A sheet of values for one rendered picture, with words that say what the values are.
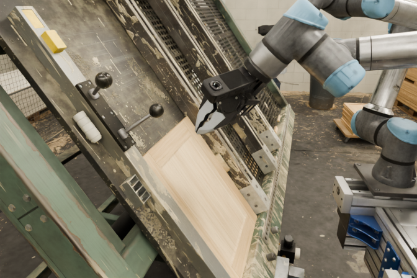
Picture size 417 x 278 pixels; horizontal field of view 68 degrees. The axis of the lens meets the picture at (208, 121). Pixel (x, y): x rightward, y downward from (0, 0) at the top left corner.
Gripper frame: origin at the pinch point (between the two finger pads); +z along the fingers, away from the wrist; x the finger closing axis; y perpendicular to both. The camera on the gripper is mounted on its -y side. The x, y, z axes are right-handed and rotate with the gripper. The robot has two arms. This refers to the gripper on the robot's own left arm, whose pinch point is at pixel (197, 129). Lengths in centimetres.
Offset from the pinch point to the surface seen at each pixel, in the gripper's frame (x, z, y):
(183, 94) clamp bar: 27.8, 14.4, 31.1
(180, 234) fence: -15.2, 24.8, 3.3
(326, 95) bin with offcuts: 82, 40, 475
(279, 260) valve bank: -39, 37, 56
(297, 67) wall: 176, 53, 547
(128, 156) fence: 6.4, 17.4, -5.8
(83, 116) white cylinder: 17.5, 15.1, -14.6
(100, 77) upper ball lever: 17.6, 2.4, -16.7
